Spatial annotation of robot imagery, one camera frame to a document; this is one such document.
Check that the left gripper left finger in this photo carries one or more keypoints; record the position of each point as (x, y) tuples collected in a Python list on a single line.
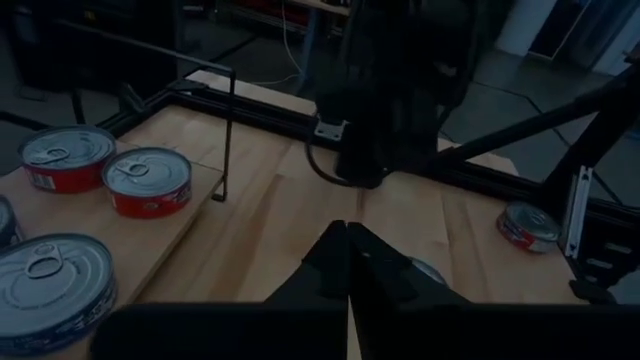
[(330, 270)]

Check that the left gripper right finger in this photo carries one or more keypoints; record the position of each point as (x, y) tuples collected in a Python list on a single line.
[(385, 280)]

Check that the red label seafood can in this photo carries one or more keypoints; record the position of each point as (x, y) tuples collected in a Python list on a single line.
[(527, 225), (147, 175), (65, 150)]

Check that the wooden shelf board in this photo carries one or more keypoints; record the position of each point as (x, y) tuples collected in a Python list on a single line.
[(140, 240)]

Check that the grey mounting plate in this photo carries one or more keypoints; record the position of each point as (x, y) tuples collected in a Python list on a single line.
[(330, 131)]

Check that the black metal shelf bracket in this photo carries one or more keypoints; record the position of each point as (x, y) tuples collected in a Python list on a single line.
[(230, 135)]

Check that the white mounting bracket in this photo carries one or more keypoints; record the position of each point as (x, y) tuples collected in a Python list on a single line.
[(580, 210)]

